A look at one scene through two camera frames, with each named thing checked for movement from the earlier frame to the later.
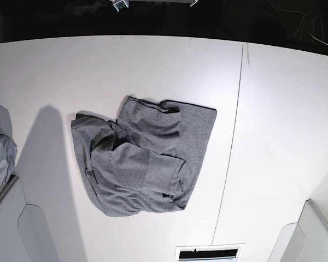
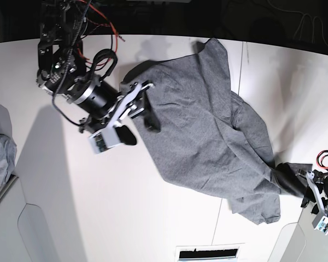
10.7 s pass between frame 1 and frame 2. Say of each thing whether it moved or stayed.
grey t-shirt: moved
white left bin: stayed
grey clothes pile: stayed
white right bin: stayed
